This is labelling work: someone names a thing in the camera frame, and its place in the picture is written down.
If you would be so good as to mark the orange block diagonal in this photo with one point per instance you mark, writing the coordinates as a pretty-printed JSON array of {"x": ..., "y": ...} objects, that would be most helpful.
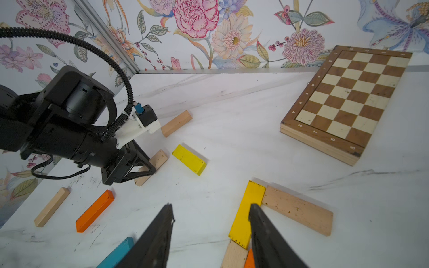
[{"x": 94, "y": 211}]

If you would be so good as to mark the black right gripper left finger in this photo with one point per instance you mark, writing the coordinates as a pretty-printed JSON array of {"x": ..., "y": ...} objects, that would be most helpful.
[{"x": 152, "y": 248}]

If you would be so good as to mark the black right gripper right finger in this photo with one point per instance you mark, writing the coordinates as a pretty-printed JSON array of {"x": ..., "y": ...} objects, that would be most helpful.
[{"x": 269, "y": 247}]

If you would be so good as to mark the wooden chessboard box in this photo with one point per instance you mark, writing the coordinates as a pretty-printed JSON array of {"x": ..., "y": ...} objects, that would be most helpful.
[{"x": 339, "y": 109}]

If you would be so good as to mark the orange block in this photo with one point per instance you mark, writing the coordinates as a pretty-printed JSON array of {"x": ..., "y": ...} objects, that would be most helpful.
[{"x": 250, "y": 263}]

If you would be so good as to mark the aluminium left corner post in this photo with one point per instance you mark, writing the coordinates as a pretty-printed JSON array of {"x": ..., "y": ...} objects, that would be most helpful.
[{"x": 117, "y": 50}]

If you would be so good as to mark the natural wood block top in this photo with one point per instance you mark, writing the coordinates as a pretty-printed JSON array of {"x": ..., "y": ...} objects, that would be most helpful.
[{"x": 308, "y": 214}]

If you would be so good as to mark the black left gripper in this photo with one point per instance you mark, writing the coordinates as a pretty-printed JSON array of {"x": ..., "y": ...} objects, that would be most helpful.
[{"x": 75, "y": 118}]

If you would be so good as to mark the yellow block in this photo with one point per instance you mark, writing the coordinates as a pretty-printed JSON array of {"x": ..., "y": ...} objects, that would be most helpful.
[
  {"x": 241, "y": 228},
  {"x": 189, "y": 159}
]

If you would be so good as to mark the teal block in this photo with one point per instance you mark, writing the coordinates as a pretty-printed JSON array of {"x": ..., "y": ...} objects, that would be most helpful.
[{"x": 117, "y": 254}]

